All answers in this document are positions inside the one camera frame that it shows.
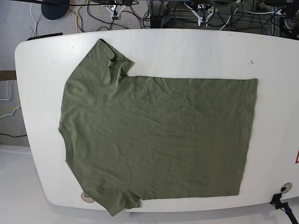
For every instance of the olive green T-shirt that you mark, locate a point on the olive green T-shirt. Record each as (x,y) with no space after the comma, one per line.
(130,139)

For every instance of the black flat bar on floor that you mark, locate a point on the black flat bar on floor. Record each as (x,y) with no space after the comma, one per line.
(44,36)

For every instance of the round black stand base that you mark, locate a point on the round black stand base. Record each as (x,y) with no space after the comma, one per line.
(54,9)

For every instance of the red warning triangle sticker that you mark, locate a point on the red warning triangle sticker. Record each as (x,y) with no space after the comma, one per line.
(297,158)

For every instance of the black metal frame post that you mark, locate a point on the black metal frame post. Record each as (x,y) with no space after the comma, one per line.
(157,12)

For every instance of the left table cable grommet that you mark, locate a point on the left table cable grommet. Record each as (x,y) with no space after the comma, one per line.
(86,198)

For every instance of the table cable grommet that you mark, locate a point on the table cable grommet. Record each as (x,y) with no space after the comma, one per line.
(286,188)
(86,198)

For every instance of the black clamp with cable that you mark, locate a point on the black clamp with cable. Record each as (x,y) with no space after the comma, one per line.
(276,202)

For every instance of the right table cable grommet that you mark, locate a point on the right table cable grommet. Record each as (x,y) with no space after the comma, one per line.
(286,188)

